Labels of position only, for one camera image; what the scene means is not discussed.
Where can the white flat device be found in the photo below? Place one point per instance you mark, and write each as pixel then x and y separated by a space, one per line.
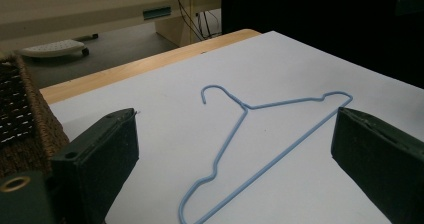
pixel 53 48

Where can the beige desk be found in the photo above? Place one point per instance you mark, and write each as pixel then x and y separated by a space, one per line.
pixel 100 7

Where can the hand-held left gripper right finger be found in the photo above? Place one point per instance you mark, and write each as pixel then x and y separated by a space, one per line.
pixel 380 157

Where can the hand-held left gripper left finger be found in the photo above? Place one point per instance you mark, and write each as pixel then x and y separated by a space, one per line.
pixel 100 154

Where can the brown woven basket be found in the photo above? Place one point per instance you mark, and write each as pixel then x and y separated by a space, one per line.
pixel 23 124

